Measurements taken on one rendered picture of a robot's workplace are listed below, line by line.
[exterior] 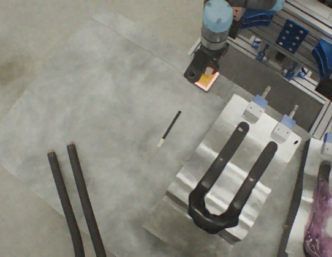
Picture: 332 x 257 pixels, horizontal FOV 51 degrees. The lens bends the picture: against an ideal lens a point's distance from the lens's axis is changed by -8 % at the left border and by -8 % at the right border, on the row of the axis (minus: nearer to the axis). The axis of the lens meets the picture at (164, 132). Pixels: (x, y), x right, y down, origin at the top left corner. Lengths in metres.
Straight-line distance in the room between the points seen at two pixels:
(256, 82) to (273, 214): 0.93
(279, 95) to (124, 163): 1.04
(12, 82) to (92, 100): 1.15
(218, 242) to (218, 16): 0.64
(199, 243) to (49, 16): 1.83
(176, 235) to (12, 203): 1.26
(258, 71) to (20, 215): 1.52
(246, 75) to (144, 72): 0.81
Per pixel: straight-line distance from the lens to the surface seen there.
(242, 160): 1.13
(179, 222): 1.11
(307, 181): 1.19
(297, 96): 2.00
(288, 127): 1.17
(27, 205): 2.13
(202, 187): 1.07
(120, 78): 1.29
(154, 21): 2.33
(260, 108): 1.14
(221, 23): 0.93
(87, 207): 1.12
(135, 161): 1.20
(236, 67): 1.98
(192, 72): 1.08
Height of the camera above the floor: 1.97
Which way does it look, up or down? 75 degrees down
